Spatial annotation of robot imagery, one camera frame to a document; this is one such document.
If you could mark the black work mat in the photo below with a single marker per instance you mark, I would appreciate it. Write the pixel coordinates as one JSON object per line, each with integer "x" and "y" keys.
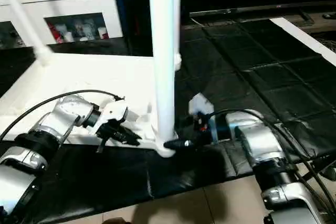
{"x": 131, "y": 182}

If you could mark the crumpled black plastic sheet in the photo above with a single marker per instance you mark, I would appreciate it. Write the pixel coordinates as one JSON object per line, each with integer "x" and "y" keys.
{"x": 252, "y": 72}

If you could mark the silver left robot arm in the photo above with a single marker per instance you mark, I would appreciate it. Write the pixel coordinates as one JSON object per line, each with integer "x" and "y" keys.
{"x": 47, "y": 140}

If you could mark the dark low furniture silver edge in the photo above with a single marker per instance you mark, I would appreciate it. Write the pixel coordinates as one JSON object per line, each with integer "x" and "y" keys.
{"x": 262, "y": 10}

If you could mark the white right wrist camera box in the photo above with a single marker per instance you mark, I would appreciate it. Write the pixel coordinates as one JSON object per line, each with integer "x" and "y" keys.
{"x": 199, "y": 103}

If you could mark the white plastic table top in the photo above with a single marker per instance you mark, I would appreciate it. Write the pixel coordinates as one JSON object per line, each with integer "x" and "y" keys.
{"x": 79, "y": 82}

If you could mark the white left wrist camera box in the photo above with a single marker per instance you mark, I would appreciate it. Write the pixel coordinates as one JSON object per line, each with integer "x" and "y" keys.
{"x": 114, "y": 113}

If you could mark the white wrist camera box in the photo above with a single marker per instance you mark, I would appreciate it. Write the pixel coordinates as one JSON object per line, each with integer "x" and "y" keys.
{"x": 114, "y": 113}
{"x": 199, "y": 103}

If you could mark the white cabinet with glass doors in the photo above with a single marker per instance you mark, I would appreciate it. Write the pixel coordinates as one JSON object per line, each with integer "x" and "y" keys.
{"x": 79, "y": 6}

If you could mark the black remote control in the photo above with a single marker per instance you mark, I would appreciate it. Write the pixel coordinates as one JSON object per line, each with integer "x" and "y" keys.
{"x": 329, "y": 16}

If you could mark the black bar with white label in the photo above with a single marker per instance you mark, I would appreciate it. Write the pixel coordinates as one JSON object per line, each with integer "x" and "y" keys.
{"x": 326, "y": 169}

